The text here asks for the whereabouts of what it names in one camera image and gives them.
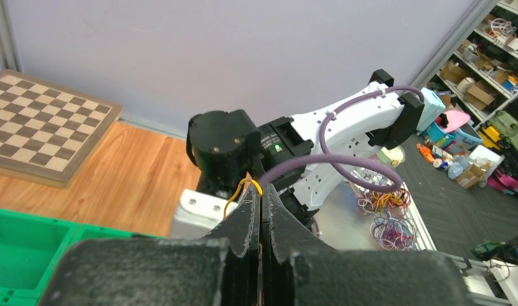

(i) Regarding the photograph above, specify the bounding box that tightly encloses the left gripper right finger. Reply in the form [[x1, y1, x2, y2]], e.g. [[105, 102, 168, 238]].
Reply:
[[262, 184, 474, 305]]

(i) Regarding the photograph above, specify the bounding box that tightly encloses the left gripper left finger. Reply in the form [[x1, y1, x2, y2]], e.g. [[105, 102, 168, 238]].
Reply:
[[39, 187, 260, 305]]

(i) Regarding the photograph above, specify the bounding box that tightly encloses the yellow wire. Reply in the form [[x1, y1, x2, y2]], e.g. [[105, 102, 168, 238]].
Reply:
[[222, 177, 264, 221]]

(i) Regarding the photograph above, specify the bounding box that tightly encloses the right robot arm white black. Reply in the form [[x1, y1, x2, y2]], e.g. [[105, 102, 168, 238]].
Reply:
[[186, 69, 425, 227]]

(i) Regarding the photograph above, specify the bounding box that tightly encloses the green six-compartment tray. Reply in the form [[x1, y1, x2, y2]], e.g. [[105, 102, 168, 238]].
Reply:
[[0, 206, 162, 306]]

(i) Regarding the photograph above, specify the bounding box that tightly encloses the wooden chessboard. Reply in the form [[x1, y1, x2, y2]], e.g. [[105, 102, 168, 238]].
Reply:
[[0, 69, 122, 188]]

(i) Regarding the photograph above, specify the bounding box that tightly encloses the pile of toys and boxes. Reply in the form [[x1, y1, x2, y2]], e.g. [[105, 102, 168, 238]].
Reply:
[[417, 88, 518, 198]]

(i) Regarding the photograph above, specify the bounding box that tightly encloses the storage shelf with boxes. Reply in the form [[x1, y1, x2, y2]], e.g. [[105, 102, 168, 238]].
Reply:
[[426, 1, 518, 126]]

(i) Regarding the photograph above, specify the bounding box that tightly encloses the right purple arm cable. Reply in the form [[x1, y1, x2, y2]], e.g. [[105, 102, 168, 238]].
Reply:
[[256, 85, 426, 195]]

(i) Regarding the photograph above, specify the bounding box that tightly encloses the aluminium frame rail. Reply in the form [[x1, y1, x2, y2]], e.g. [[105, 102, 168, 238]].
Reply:
[[402, 181, 518, 306]]

